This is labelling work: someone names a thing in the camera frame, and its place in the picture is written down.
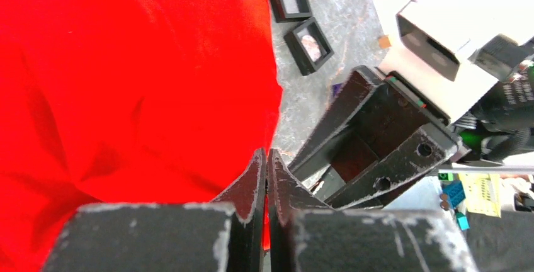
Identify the purple lego brick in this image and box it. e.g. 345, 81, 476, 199
331, 83, 343, 99

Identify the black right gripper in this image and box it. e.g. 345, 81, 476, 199
288, 65, 461, 210

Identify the small wooden cube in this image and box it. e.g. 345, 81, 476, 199
377, 35, 392, 49

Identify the red garment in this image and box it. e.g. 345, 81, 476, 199
1, 0, 282, 271

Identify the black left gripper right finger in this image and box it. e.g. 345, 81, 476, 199
268, 149, 477, 271

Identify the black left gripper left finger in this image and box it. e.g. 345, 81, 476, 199
43, 149, 266, 271

